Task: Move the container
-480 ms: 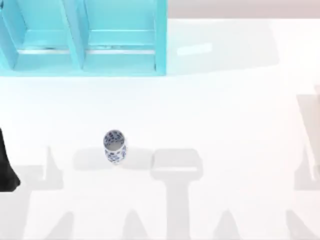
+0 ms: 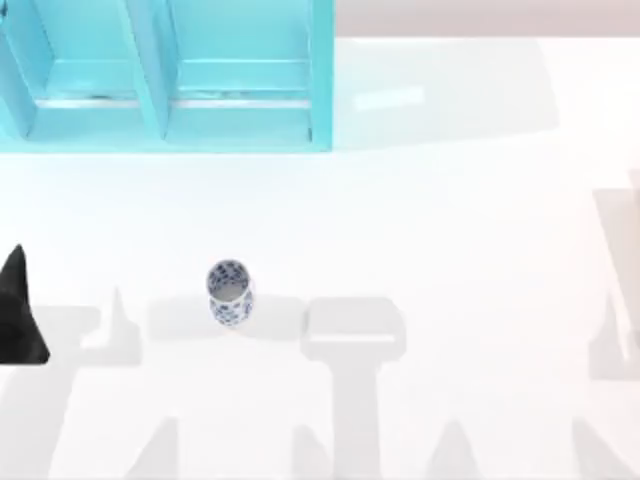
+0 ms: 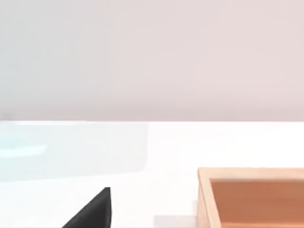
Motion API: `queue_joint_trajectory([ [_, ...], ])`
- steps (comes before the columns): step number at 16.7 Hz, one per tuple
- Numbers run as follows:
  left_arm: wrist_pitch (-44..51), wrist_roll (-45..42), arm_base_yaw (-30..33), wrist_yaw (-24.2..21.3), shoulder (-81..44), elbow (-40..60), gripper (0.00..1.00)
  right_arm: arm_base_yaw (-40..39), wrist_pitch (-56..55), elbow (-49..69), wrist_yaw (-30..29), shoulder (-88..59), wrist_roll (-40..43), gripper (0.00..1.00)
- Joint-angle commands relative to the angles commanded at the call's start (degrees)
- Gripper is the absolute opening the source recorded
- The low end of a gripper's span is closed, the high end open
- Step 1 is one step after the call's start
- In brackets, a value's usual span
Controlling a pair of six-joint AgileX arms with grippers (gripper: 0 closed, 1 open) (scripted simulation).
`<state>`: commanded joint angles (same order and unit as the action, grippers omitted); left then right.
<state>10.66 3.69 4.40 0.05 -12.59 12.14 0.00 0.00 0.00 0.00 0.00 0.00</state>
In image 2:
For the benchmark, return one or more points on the blue and white cup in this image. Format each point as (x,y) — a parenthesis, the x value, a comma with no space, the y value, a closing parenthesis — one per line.
(230,305)

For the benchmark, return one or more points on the light blue rack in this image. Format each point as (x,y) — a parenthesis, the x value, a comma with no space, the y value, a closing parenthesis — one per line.
(150,75)

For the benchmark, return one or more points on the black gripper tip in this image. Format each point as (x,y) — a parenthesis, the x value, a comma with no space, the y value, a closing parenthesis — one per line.
(17,320)

